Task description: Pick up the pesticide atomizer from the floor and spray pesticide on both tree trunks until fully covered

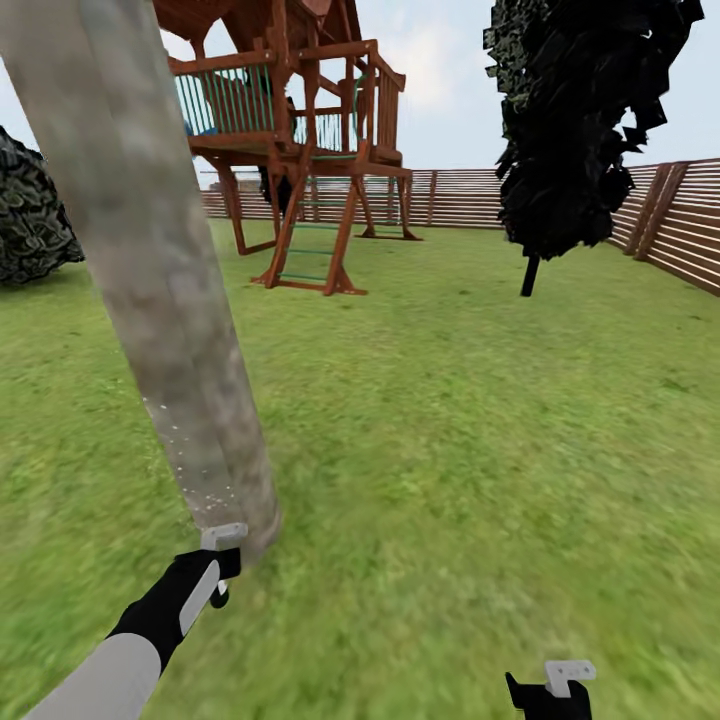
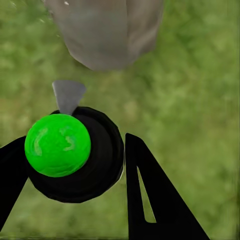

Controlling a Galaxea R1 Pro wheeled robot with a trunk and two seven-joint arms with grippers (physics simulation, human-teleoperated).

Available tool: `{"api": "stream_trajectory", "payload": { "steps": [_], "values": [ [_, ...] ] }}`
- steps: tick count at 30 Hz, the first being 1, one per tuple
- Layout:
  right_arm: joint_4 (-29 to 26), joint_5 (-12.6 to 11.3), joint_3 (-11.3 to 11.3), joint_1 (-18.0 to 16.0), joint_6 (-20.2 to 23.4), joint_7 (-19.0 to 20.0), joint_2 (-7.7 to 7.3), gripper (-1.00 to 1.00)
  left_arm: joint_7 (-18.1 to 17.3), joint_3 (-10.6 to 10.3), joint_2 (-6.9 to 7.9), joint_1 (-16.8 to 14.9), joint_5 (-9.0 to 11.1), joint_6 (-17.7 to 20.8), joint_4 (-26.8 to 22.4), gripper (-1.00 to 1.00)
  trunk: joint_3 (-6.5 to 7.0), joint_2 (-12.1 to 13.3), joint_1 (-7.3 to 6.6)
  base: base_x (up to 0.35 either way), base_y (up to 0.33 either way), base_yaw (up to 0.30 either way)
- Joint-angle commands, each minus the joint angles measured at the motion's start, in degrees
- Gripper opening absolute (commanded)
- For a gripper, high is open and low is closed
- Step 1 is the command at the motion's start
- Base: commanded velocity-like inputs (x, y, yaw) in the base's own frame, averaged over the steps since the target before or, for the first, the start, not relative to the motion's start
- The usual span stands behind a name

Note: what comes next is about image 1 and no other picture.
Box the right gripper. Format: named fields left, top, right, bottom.
left=505, top=671, right=592, bottom=720

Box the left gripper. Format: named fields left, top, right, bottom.
left=210, top=548, right=243, bottom=580

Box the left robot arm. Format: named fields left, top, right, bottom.
left=21, top=522, right=248, bottom=720

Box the pesticide atomizer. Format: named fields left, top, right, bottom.
left=208, top=579, right=229, bottom=609

